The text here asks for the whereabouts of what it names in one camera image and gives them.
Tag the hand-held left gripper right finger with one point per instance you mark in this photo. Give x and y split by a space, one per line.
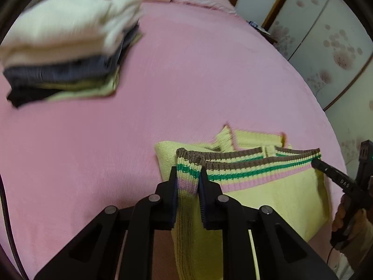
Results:
230 218

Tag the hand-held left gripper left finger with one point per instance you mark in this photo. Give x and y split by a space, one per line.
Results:
140 227

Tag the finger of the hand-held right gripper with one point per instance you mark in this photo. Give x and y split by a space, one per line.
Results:
335 176

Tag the yellow striped knit cardigan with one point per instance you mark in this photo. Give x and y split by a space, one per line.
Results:
262 204

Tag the person's right forearm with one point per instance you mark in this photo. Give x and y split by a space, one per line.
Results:
362 240

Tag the person's right hand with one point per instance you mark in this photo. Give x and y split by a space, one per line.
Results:
338 218

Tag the pink bed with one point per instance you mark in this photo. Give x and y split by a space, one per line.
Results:
189 78

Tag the light green folded garment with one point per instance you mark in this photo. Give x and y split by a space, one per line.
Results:
87 90

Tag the floral wardrobe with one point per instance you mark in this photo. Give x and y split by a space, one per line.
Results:
320 29

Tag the wooden nightstand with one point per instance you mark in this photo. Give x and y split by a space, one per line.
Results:
266 36

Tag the papers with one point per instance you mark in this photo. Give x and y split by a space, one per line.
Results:
256 26

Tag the black folded garment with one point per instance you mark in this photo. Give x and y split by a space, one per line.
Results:
26 97

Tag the grey folded garment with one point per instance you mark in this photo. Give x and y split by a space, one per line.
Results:
64 70

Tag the white folded sweater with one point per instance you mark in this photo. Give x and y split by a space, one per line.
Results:
67 23

